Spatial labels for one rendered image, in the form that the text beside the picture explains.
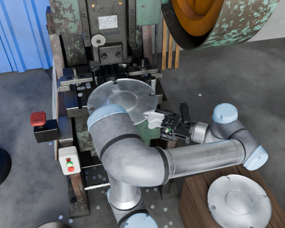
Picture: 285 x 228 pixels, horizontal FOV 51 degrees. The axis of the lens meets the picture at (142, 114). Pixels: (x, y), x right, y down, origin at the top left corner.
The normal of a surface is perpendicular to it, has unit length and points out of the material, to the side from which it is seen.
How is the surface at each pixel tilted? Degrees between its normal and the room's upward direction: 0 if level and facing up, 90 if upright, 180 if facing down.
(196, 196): 0
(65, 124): 0
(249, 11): 104
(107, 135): 28
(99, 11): 90
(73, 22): 90
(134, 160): 34
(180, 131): 5
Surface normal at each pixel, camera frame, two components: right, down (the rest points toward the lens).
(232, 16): 0.22, 0.87
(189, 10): -0.39, -0.61
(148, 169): 0.28, -0.01
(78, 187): 0.22, 0.71
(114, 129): -0.12, -0.64
